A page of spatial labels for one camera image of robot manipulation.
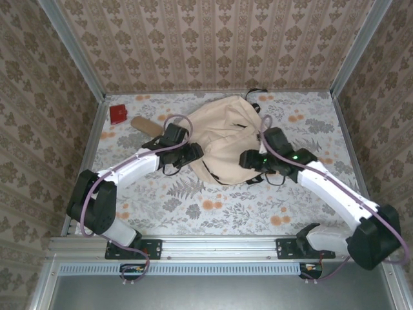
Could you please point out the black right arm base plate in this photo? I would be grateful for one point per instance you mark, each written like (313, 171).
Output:
(284, 248)

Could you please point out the long aluminium frame rail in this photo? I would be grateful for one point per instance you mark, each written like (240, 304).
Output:
(219, 247)

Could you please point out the floral patterned tablecloth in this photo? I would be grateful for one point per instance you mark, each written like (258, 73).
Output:
(226, 213)

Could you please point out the aluminium side rail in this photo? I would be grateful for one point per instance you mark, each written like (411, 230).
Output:
(346, 135)
(93, 139)

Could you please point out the grey metal panel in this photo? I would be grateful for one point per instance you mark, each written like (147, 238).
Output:
(209, 294)

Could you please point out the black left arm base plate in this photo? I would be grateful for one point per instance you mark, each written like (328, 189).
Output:
(155, 248)

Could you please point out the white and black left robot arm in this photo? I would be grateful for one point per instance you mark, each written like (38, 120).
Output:
(129, 168)

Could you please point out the beige canvas backpack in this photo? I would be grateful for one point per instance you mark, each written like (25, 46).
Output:
(226, 151)

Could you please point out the aluminium corner post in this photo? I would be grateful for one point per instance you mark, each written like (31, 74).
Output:
(74, 48)
(358, 48)

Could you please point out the brown oval pencil case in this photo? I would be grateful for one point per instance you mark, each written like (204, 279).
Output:
(145, 126)

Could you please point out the red wallet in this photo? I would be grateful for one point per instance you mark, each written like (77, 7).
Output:
(117, 114)

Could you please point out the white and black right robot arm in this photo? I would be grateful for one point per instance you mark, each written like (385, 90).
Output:
(335, 190)

